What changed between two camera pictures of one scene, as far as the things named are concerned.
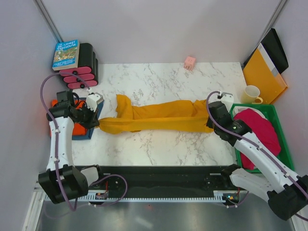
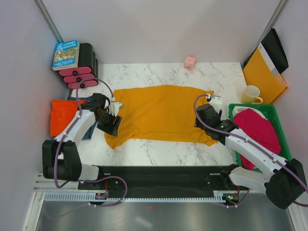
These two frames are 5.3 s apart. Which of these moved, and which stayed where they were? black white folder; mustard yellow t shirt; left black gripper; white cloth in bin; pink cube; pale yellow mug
Moved: mustard yellow t shirt; left black gripper
Stayed: pale yellow mug; black white folder; pink cube; white cloth in bin
